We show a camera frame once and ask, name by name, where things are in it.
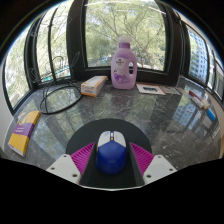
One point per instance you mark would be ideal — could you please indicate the white card with dark photo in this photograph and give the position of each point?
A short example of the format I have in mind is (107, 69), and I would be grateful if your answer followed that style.
(150, 89)

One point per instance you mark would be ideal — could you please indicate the printed leaflet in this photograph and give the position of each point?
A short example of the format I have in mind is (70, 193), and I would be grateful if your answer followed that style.
(171, 90)

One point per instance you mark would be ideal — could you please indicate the cream box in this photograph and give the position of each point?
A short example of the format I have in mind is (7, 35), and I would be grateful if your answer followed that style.
(206, 104)

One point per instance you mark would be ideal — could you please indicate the blue and white computer mouse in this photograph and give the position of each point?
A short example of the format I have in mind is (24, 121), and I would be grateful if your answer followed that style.
(111, 155)

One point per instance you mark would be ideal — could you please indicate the orange and white carton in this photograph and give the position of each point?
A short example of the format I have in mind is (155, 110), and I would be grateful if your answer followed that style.
(93, 86)

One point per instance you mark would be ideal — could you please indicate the yellow and purple book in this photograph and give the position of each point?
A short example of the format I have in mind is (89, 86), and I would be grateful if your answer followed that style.
(23, 133)

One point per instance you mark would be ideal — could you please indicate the dark round mouse pad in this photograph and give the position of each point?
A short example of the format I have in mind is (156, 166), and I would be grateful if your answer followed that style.
(83, 136)

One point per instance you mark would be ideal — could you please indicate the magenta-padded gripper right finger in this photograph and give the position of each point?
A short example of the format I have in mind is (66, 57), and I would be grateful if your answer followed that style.
(158, 168)

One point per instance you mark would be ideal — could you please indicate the purple detergent bottle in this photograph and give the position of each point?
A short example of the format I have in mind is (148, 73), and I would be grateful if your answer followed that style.
(123, 71)

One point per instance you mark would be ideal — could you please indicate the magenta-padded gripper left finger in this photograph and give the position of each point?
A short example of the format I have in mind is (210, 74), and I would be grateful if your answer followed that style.
(65, 168)

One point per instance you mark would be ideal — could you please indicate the blue and white box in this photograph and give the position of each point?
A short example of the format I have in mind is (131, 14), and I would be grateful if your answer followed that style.
(211, 115)

